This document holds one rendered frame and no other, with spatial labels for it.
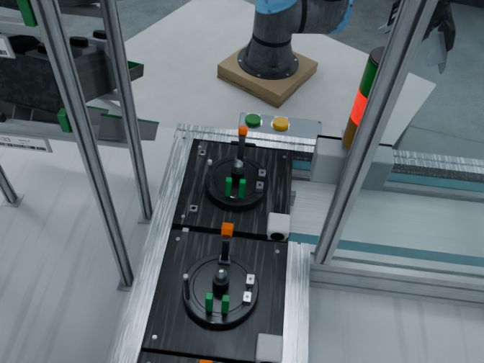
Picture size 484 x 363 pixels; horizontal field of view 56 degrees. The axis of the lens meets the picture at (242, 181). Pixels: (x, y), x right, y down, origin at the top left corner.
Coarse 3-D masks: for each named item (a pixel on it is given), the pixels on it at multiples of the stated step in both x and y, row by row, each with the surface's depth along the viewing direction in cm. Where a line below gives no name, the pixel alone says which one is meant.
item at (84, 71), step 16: (16, 48) 71; (32, 48) 75; (0, 64) 63; (16, 64) 63; (32, 64) 62; (48, 64) 61; (80, 64) 66; (96, 64) 71; (128, 64) 88; (0, 80) 64; (16, 80) 64; (32, 80) 63; (48, 80) 62; (80, 80) 67; (96, 80) 72; (112, 80) 77; (0, 96) 65; (16, 96) 65; (32, 96) 64; (48, 96) 63; (96, 96) 73; (48, 112) 64
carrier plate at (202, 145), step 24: (192, 144) 108; (216, 144) 108; (192, 168) 103; (264, 168) 105; (288, 168) 105; (192, 192) 99; (288, 192) 101; (192, 216) 95; (216, 216) 96; (240, 216) 96; (264, 216) 96
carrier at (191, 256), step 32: (192, 256) 89; (256, 256) 90; (160, 288) 85; (192, 288) 83; (224, 288) 81; (256, 288) 84; (160, 320) 81; (192, 320) 81; (224, 320) 80; (256, 320) 82; (160, 352) 79; (192, 352) 78; (224, 352) 78; (256, 352) 76
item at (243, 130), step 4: (240, 128) 98; (244, 128) 98; (240, 132) 98; (244, 132) 98; (240, 136) 97; (244, 136) 97; (240, 140) 99; (244, 140) 99; (240, 144) 100; (244, 144) 100; (240, 148) 100; (240, 152) 101; (240, 156) 101
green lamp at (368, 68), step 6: (366, 66) 60; (372, 66) 58; (366, 72) 60; (372, 72) 59; (366, 78) 60; (372, 78) 59; (360, 84) 62; (366, 84) 60; (360, 90) 62; (366, 90) 61; (366, 96) 61
